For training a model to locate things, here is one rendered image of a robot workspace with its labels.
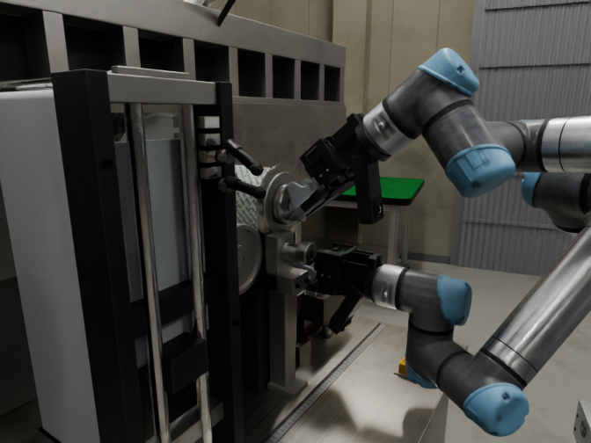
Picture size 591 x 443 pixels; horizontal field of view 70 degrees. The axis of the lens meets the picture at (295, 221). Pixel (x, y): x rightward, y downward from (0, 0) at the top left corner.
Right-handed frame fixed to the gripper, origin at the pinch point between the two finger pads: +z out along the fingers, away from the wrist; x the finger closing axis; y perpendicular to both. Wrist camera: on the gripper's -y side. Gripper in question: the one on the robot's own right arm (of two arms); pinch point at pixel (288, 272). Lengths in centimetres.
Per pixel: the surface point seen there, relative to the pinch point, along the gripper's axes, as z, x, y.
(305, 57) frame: 30, -55, 50
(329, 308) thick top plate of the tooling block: -6.4, -6.4, -8.9
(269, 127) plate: 30, -34, 28
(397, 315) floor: 46, -207, -109
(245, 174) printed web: 2.6, 9.4, 21.3
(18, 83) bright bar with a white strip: 18, 38, 36
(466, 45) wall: 46, -339, 90
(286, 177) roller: -3.4, 5.4, 20.6
